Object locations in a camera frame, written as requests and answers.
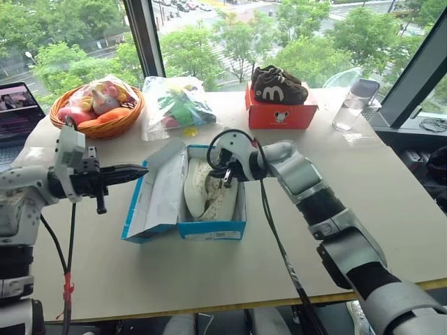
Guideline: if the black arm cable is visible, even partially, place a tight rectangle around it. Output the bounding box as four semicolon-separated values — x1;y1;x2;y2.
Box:
39;201;78;335
207;129;331;335

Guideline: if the white unicorn plush toy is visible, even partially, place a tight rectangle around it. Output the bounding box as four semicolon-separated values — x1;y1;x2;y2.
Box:
88;81;122;115

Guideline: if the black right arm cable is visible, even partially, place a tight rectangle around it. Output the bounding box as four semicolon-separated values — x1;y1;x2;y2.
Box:
207;129;331;335

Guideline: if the red shoebox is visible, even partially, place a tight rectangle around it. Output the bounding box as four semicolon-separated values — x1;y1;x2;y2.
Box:
244;81;319;131

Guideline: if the white knit shoe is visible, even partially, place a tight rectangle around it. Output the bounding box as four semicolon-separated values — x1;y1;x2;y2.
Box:
201;170;240;222
183;158;214;221

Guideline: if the dark slanted window frame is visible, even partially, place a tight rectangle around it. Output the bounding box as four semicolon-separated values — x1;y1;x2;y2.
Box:
379;27;447;129

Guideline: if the red tape on cable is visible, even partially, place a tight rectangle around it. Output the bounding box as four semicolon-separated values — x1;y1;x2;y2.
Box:
61;273;75;298

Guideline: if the brown shoe with white stripes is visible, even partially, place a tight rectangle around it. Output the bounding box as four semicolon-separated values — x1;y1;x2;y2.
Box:
256;65;302;87

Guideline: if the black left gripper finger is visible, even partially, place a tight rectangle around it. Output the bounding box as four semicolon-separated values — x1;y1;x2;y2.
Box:
103;172;148;187
98;163;149;174

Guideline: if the orange wicker basket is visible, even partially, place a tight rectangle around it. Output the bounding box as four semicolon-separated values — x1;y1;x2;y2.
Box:
49;83;146;140

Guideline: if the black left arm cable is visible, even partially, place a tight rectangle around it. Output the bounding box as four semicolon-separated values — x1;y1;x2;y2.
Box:
39;201;78;335

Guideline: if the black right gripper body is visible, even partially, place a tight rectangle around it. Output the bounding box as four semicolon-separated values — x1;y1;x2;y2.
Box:
217;147;242;186

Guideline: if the white tissue paper sheet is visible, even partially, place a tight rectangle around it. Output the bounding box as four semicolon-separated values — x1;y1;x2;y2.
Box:
144;152;190;232

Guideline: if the pink plush toy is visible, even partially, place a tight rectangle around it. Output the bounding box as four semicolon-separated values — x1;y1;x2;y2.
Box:
57;105;87;126

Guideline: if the dark window frame post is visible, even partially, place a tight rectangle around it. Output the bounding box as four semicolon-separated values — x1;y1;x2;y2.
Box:
122;0;167;80

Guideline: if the brown shoe with white logo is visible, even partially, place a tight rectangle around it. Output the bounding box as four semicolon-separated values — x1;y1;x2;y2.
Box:
251;77;309;106

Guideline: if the blue shoebox with lid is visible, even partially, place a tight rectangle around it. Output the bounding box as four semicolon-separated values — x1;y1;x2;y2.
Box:
120;137;248;245

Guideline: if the grey rounded shape under table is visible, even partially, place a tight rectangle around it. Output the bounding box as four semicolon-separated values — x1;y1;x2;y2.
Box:
250;306;293;335
163;313;196;335

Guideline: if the clear bag of colourful toys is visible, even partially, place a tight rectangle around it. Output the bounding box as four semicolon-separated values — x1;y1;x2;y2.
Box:
140;74;218;142

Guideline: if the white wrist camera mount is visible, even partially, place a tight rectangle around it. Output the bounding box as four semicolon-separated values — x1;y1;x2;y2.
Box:
53;117;87;204
209;130;261;183

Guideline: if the open laptop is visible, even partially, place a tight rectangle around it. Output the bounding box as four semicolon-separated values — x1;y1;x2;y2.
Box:
0;82;47;172

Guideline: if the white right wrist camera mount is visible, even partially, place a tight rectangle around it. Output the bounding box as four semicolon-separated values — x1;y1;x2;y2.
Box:
209;130;261;183

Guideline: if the thin grey cable coil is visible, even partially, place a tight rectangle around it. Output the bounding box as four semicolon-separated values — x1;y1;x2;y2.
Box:
420;117;447;133

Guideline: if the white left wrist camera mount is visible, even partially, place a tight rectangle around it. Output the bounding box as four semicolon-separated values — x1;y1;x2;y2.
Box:
53;117;87;204

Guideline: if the orange plush toy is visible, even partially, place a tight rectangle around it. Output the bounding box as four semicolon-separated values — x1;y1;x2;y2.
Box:
77;107;133;131

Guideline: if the clear water bottle grey lid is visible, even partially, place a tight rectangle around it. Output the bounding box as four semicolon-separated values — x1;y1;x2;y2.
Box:
331;77;382;132

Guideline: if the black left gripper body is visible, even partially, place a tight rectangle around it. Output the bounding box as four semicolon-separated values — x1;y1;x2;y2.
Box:
71;147;110;216

